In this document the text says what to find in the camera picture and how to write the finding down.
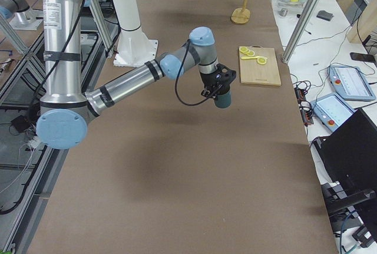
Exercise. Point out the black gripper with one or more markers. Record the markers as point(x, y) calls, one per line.
point(208, 81)

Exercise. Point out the teal cup yellow inside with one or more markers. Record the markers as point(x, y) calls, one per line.
point(223, 100)

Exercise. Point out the wooden cup storage rack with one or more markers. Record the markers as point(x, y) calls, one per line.
point(241, 15)

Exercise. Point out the small metal cup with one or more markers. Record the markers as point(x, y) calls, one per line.
point(283, 12)

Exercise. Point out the wooden cutting board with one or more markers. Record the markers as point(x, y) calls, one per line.
point(252, 73)

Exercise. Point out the yellow toy knife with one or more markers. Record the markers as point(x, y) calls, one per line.
point(249, 57)

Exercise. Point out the lemon slice toy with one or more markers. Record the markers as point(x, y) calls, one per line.
point(261, 60)
point(244, 50)
point(250, 53)

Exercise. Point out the black power strip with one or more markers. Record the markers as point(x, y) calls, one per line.
point(305, 107)

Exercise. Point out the blue teach pendant near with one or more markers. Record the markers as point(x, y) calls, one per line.
point(332, 110)

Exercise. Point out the blue teach pendant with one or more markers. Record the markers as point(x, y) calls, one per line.
point(332, 110)
point(350, 83)

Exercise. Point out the grey pad on table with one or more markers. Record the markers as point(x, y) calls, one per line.
point(324, 15)

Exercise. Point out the blue teach pendant far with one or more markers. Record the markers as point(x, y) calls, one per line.
point(350, 83)

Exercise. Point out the black monitor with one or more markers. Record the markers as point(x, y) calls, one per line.
point(349, 157)

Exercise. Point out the black smartphone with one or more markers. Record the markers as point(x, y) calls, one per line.
point(362, 57)

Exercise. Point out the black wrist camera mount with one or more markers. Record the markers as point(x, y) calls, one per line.
point(225, 76)

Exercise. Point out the white camera pole base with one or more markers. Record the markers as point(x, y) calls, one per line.
point(134, 48)

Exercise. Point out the aluminium frame post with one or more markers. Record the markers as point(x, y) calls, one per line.
point(299, 29)

